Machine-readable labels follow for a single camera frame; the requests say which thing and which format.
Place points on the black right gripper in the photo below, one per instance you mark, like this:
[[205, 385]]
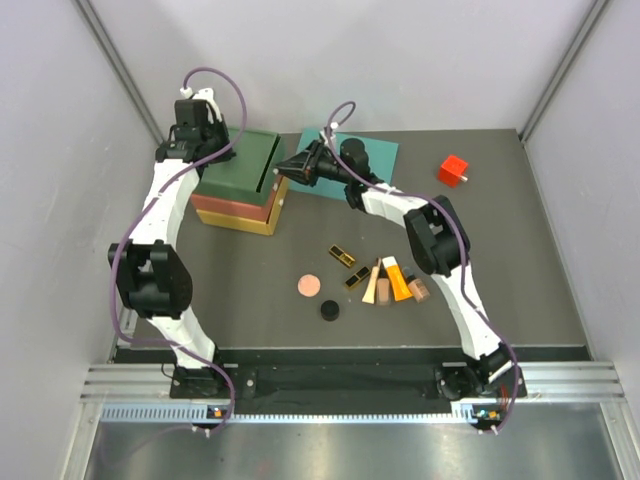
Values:
[[304, 168]]

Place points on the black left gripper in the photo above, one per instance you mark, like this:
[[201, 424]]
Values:
[[218, 125]]

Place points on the green top drawer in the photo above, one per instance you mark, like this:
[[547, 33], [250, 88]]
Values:
[[272, 151]]

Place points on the three-tier drawer organizer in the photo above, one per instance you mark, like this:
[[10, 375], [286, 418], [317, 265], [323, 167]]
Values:
[[226, 195]]

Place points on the orange cream tube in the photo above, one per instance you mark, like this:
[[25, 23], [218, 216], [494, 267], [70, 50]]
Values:
[[397, 281]]

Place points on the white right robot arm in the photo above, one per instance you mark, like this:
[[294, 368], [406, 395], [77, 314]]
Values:
[[440, 248]]

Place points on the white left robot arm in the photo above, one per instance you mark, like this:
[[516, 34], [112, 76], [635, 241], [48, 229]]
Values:
[[150, 277]]

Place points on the red middle drawer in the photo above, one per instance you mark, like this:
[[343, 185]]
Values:
[[272, 197]]

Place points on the yellow bottom drawer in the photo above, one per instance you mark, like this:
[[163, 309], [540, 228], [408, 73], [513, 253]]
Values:
[[277, 208]]

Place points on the teal mat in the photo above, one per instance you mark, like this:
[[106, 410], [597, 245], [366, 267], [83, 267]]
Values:
[[382, 158]]

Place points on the gold black lipstick upper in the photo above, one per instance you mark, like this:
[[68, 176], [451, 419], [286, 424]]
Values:
[[342, 256]]

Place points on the gold black lipstick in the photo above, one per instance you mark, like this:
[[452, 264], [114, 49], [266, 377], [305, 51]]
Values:
[[342, 256], [357, 278]]

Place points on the pink round compact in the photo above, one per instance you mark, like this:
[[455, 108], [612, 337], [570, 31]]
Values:
[[309, 285]]

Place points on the gold black lipstick lower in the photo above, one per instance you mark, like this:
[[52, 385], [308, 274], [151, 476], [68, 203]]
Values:
[[357, 278]]

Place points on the beige concealer tube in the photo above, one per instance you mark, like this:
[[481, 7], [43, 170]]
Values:
[[369, 296]]

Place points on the red cube with peg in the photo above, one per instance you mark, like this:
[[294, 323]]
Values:
[[453, 171]]

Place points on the beige foundation bottle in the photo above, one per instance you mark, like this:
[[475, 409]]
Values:
[[383, 292]]

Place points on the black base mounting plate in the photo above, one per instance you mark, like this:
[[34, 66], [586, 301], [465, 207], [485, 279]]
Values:
[[270, 382]]

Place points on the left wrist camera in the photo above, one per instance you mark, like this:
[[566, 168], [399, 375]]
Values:
[[206, 94]]

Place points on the aluminium front rail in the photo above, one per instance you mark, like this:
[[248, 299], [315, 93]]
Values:
[[140, 393]]

